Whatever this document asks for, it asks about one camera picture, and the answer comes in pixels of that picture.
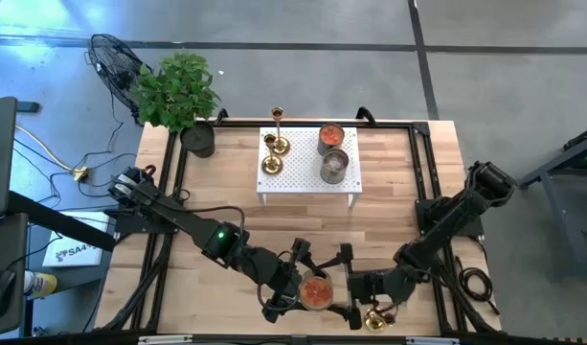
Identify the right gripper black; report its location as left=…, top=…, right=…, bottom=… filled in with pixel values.
left=316, top=242, right=410, bottom=332

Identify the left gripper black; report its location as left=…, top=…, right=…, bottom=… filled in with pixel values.
left=246, top=238, right=324, bottom=324

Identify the tin can with orange contents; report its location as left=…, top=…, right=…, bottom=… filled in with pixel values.
left=297, top=268, right=335, bottom=311
left=316, top=122, right=346, bottom=157

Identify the gold brass candlestick holder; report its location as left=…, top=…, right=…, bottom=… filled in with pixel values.
left=260, top=132, right=284, bottom=176
left=363, top=306, right=398, bottom=333
left=268, top=105, right=291, bottom=156

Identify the silver ribbed tin can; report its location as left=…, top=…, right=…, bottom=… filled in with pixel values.
left=319, top=148, right=350, bottom=186

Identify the white perforated metal shelf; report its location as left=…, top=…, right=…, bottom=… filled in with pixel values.
left=256, top=126, right=364, bottom=208

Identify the dark metal cart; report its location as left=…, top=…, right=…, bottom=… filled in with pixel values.
left=517, top=123, right=587, bottom=282

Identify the green potted plant black pot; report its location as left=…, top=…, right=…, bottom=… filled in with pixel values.
left=131, top=51, right=222, bottom=159

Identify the white label sheet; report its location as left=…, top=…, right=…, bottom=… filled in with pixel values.
left=42, top=210, right=111, bottom=268

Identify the black diagonal metal bar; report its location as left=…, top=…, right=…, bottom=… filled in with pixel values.
left=6, top=190, right=117, bottom=253

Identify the yellow white spray can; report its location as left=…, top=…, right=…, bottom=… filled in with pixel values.
left=23, top=270, right=58, bottom=299

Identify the black floor fan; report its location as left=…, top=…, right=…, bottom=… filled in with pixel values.
left=85, top=33, right=146, bottom=127

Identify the dark grey desk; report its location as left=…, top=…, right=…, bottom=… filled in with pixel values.
left=0, top=213, right=29, bottom=336

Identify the silver metal bracket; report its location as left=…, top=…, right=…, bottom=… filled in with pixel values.
left=138, top=334, right=193, bottom=345
left=406, top=336, right=461, bottom=345

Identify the coiled black cable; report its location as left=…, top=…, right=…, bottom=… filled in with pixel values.
left=453, top=256, right=501, bottom=316

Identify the black aluminium table frame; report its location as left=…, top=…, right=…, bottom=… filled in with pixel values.
left=94, top=107, right=503, bottom=336

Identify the black fan power cable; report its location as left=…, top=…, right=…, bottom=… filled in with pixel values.
left=77, top=90, right=139, bottom=197

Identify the white floor cable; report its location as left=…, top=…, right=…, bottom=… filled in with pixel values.
left=13, top=125, right=81, bottom=173

